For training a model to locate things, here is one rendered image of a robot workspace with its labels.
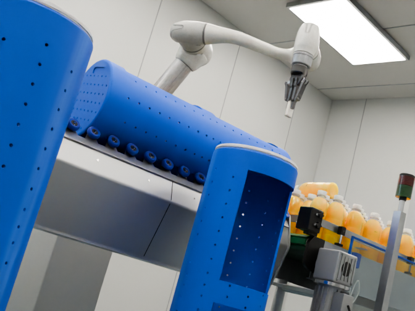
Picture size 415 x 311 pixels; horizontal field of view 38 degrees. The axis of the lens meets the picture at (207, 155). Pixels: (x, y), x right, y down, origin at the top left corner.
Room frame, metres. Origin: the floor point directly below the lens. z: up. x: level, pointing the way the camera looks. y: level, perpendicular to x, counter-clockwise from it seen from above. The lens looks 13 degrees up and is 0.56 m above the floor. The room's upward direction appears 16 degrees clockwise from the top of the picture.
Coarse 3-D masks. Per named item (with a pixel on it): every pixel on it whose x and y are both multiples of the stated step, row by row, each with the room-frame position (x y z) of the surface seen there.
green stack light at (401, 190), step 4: (396, 188) 2.44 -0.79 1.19; (400, 188) 2.42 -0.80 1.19; (404, 188) 2.41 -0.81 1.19; (408, 188) 2.40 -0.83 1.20; (412, 188) 2.41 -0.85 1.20; (396, 192) 2.43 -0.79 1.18; (400, 192) 2.41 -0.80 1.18; (404, 192) 2.40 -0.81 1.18; (408, 192) 2.40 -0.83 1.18; (412, 192) 2.42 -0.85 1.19; (396, 196) 2.44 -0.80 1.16; (400, 196) 2.42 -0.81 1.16; (404, 196) 2.41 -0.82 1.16; (408, 196) 2.41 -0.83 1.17
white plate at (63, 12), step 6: (36, 0) 1.13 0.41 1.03; (42, 0) 1.13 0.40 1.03; (48, 6) 1.14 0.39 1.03; (54, 6) 1.14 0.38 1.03; (60, 12) 1.16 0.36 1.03; (66, 12) 1.16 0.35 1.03; (72, 18) 1.17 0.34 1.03; (78, 24) 1.19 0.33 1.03; (84, 24) 1.21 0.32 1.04; (84, 30) 1.21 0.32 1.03; (90, 36) 1.25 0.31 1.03
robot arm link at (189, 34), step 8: (176, 24) 2.68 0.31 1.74; (184, 24) 2.65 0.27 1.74; (192, 24) 2.64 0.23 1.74; (200, 24) 2.63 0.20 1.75; (176, 32) 2.67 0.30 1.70; (184, 32) 2.65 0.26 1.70; (192, 32) 2.64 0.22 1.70; (200, 32) 2.63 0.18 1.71; (176, 40) 2.71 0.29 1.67; (184, 40) 2.68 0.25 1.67; (192, 40) 2.66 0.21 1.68; (200, 40) 2.65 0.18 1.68; (184, 48) 2.76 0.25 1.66; (192, 48) 2.73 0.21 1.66; (200, 48) 2.74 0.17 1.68
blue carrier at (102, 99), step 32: (96, 64) 1.99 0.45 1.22; (96, 96) 1.92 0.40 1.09; (128, 96) 1.91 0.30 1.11; (160, 96) 1.99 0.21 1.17; (128, 128) 1.95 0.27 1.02; (160, 128) 2.00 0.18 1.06; (192, 128) 2.06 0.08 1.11; (224, 128) 2.17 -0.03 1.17; (160, 160) 2.09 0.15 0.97; (192, 160) 2.12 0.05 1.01
